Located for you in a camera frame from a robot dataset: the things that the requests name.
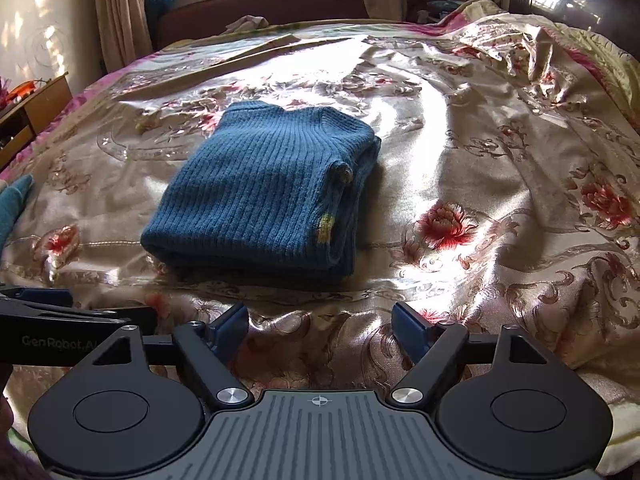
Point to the blue fluffy cloth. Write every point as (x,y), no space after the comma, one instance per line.
(157,2)

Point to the black glossy round object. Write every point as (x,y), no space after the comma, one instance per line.
(575,0)

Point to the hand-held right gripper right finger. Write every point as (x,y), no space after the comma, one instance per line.
(407,325)

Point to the beige floral satin bedspread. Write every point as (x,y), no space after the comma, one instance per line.
(500,160)

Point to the teal cloth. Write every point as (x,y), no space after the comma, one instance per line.
(15,205)

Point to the orange object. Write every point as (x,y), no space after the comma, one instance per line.
(22,90)

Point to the blue knit sweater yellow stripe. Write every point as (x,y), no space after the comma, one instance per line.
(250,185)

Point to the cream yellow quilt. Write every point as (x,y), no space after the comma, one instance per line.
(600,45)

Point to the crumpled pale cloth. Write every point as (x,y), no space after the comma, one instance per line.
(247,24)

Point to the dark red sofa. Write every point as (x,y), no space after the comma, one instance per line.
(260,2)

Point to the red floral cloth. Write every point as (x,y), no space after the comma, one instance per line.
(4,92)

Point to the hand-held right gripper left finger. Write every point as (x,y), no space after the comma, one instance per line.
(227,327)

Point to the wooden cabinet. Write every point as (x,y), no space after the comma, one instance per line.
(45,105)

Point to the pink floral bed sheet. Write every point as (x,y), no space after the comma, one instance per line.
(100,70)

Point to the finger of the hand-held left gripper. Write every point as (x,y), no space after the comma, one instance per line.
(47,296)
(135,317)

